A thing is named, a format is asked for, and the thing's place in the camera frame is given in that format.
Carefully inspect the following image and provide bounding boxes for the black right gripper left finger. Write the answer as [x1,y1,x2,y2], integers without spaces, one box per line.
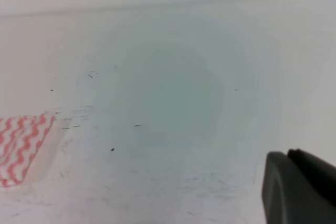
[262,152,335,223]

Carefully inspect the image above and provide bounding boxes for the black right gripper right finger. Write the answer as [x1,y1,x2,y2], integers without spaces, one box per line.
[287,149,335,179]

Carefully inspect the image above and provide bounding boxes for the pink white wavy striped towel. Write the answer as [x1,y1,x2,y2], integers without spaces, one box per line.
[1,113,55,188]

